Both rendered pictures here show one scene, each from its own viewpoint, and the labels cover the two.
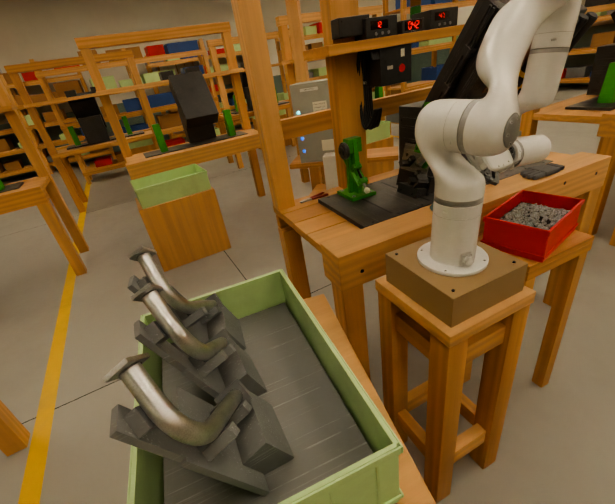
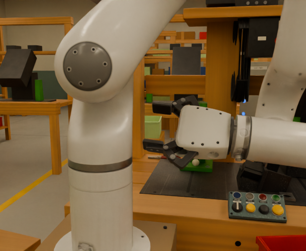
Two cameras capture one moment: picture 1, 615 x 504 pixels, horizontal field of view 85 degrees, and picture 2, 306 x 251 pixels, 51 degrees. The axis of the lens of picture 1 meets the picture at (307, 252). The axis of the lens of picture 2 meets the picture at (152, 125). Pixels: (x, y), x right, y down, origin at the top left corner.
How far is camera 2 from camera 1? 0.90 m
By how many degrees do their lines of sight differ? 35
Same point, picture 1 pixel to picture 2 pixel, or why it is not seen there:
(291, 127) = (160, 83)
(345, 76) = (217, 43)
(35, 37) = not seen: hidden behind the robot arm
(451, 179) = (70, 127)
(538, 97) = (281, 59)
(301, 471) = not seen: outside the picture
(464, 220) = (75, 189)
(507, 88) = (97, 11)
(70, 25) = not seen: hidden behind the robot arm
